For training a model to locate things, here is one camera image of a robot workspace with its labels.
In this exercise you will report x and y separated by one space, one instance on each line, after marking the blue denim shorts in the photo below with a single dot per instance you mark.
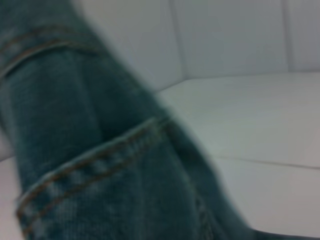
100 150

